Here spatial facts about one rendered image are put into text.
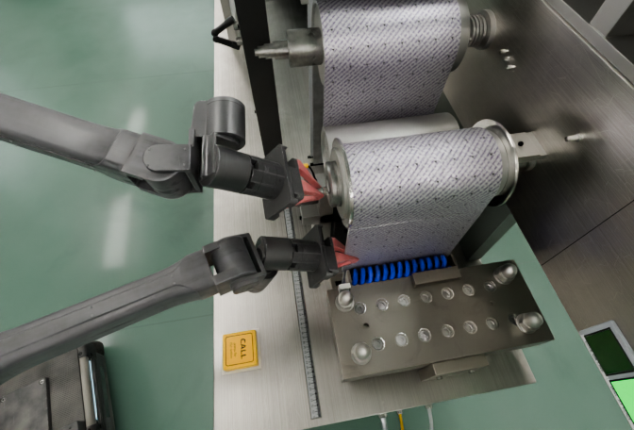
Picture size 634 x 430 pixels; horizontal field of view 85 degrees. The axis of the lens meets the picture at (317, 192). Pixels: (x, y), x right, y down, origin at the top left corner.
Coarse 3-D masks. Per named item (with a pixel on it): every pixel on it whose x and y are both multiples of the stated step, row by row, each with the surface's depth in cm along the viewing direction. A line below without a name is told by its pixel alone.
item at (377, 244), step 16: (400, 224) 58; (416, 224) 59; (432, 224) 60; (448, 224) 61; (464, 224) 62; (352, 240) 60; (368, 240) 61; (384, 240) 62; (400, 240) 64; (416, 240) 65; (432, 240) 66; (448, 240) 68; (368, 256) 68; (384, 256) 69; (400, 256) 70; (416, 256) 72; (432, 256) 74
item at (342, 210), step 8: (496, 136) 54; (336, 152) 53; (504, 152) 53; (336, 160) 54; (504, 160) 53; (504, 168) 53; (344, 176) 50; (504, 176) 53; (344, 184) 50; (504, 184) 54; (344, 192) 51; (496, 192) 56; (344, 200) 51; (344, 208) 52; (344, 216) 54
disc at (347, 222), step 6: (336, 138) 54; (336, 144) 54; (342, 144) 51; (342, 150) 50; (342, 156) 50; (342, 162) 51; (348, 168) 49; (348, 174) 49; (348, 180) 49; (348, 186) 49; (348, 192) 50; (348, 198) 50; (348, 204) 51; (348, 210) 52; (348, 216) 52; (342, 222) 58; (348, 222) 53
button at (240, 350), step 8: (224, 336) 74; (232, 336) 74; (240, 336) 74; (248, 336) 74; (256, 336) 75; (224, 344) 73; (232, 344) 73; (240, 344) 73; (248, 344) 73; (256, 344) 73; (224, 352) 72; (232, 352) 72; (240, 352) 72; (248, 352) 72; (256, 352) 72; (224, 360) 71; (232, 360) 71; (240, 360) 71; (248, 360) 71; (256, 360) 71; (224, 368) 70; (232, 368) 70; (240, 368) 71
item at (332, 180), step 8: (328, 168) 53; (336, 168) 53; (328, 176) 54; (336, 176) 52; (328, 184) 55; (336, 184) 52; (328, 192) 57; (336, 192) 52; (328, 200) 58; (336, 200) 53
